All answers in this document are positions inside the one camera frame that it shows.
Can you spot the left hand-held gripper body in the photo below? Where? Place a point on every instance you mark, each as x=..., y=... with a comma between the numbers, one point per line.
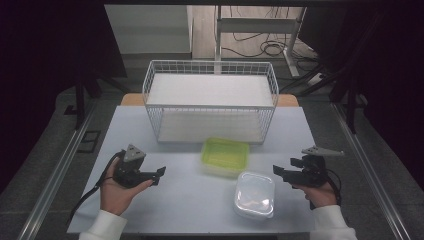
x=128, y=173

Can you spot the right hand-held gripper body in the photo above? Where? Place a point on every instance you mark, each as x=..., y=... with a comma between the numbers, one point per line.
x=311, y=175

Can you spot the clear plastic food container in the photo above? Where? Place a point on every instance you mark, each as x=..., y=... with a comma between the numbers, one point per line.
x=255, y=195

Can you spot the green plastic food container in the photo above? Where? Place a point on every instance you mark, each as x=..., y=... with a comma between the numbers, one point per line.
x=225, y=156

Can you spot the person's right hand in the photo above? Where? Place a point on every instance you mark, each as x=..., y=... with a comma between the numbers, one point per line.
x=320, y=196

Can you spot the person's left hand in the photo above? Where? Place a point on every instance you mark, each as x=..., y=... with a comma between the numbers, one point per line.
x=115, y=195

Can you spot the black metal stand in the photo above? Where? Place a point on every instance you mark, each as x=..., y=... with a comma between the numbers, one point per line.
x=80, y=100
x=350, y=100

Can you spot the white power strip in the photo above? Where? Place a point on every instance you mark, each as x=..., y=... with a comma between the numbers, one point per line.
x=316, y=79

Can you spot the white cabinet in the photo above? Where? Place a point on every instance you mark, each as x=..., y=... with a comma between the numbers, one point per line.
x=150, y=30

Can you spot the black floor bracket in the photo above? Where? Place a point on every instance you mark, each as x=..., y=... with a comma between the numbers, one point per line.
x=89, y=141

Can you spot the metal floor rail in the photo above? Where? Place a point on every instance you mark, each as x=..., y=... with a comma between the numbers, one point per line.
x=370, y=173
x=55, y=173

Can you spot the white metal desk frame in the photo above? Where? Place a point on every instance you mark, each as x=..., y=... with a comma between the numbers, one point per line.
x=256, y=25

